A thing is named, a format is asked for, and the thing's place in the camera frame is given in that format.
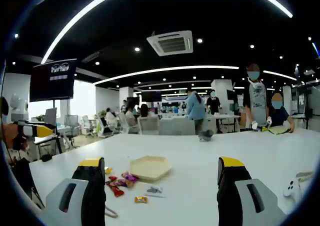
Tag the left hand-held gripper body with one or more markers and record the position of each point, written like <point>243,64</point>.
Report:
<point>19,108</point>

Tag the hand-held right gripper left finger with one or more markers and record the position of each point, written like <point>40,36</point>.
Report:
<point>87,186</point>

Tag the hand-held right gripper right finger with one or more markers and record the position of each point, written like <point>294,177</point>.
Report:
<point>232,186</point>

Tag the long dark red snack packet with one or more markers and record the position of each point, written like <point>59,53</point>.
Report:
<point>117,191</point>

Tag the small orange candy packet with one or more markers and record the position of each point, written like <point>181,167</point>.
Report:
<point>140,199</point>

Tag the beige hexagonal food container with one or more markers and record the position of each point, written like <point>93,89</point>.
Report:
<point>150,167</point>

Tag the green potted plant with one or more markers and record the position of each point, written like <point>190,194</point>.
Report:
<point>102,113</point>
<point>40,117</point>

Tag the grey desktop monitor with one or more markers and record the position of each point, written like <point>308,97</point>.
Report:
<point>51,116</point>

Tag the black monitor stand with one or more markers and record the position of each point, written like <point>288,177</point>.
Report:
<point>53,103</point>

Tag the grey mesh office chair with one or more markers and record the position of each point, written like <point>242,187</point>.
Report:
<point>71,124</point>

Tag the black monitor screen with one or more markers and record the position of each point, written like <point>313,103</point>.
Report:
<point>52,83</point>

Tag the white office chair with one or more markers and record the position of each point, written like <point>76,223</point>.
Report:
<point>149,126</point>
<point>86,124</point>
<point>105,128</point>

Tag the grey tabletop object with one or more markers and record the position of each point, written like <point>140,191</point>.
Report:
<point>206,135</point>

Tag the white handheld controller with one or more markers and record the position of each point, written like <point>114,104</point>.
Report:
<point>291,187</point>

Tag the yellow green cloth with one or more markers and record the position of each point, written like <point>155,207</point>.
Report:
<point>280,130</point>

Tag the grey desk partition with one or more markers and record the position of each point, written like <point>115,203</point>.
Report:
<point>177,126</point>

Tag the black tripod stand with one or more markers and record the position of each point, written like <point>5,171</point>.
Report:
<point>307,116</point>

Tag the black wall display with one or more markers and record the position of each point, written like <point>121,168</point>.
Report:
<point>151,96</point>

